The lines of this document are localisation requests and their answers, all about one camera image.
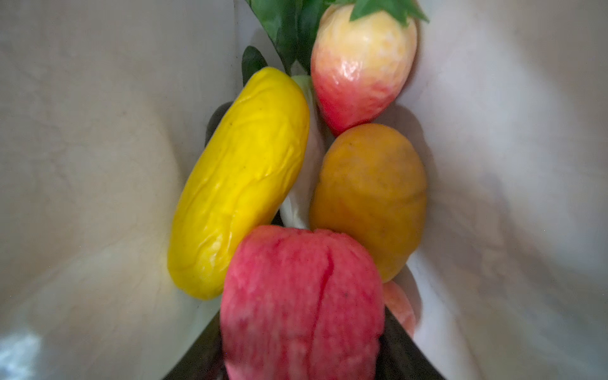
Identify red yellow peach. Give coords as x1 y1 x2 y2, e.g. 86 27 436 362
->
310 1 428 136

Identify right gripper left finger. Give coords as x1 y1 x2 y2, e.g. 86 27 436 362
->
163 312 226 380

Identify green leafy lettuce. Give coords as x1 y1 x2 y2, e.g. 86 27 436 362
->
241 0 333 86

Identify pink dragon fruit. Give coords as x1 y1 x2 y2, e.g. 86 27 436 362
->
220 226 385 379

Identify yellow mango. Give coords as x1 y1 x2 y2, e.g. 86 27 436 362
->
167 67 310 300

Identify orange fruit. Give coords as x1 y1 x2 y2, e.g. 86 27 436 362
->
310 123 428 282

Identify white grocery bag yellow handles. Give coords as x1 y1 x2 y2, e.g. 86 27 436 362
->
1 1 607 379

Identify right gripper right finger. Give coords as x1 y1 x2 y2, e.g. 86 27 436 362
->
375 307 445 380

